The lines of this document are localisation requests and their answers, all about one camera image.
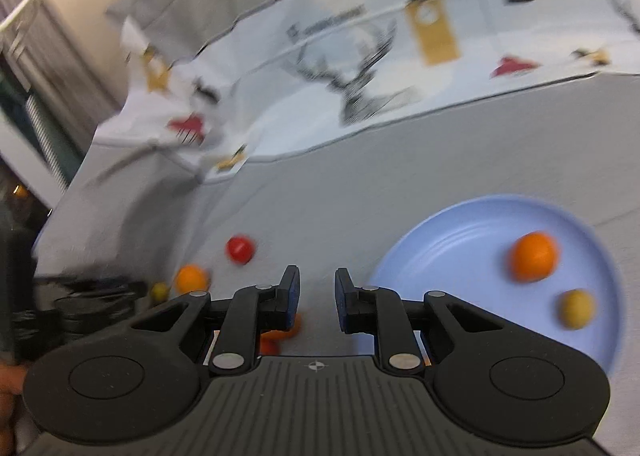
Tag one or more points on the light blue round plate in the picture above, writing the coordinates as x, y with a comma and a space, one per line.
464, 251

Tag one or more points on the grey sofa cover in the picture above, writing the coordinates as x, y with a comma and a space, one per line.
573, 144

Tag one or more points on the orange back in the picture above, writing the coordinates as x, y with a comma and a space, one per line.
191, 278

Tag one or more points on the orange mandarin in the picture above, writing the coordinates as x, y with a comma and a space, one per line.
270, 342
533, 257

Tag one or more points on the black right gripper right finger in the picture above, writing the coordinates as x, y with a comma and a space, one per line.
497, 379

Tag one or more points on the printed deer pattern cushion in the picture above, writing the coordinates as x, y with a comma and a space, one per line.
294, 75

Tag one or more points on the yellow-green longan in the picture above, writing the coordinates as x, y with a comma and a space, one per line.
576, 308
159, 293

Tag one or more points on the red cherry tomato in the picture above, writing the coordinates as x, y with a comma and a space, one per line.
240, 249

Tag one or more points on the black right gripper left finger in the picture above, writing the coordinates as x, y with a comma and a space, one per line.
137, 377

